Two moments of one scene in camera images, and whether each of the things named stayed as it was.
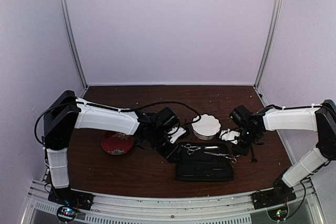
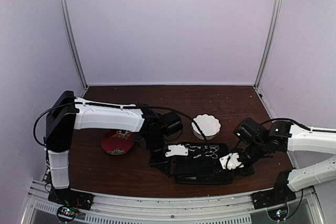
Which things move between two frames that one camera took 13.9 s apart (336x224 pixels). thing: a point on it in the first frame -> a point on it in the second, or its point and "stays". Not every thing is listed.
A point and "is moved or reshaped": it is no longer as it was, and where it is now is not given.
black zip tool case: x=204 y=161 stays
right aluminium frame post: x=277 y=9 stays
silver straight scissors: x=232 y=157 is moved or reshaped
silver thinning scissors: x=191 y=148 stays
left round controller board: x=65 y=213 stays
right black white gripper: x=244 y=151 -> x=238 y=171
